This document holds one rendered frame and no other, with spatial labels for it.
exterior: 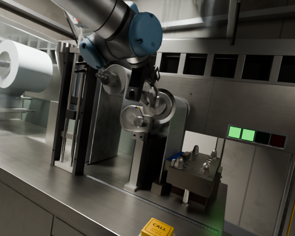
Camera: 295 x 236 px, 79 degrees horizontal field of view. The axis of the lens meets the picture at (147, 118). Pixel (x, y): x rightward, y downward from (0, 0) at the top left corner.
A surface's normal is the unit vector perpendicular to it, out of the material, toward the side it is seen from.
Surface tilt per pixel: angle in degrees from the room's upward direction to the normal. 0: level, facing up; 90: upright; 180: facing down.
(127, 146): 90
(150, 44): 89
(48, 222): 90
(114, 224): 0
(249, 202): 90
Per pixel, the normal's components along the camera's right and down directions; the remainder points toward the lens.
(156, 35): 0.66, 0.17
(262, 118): -0.44, 0.00
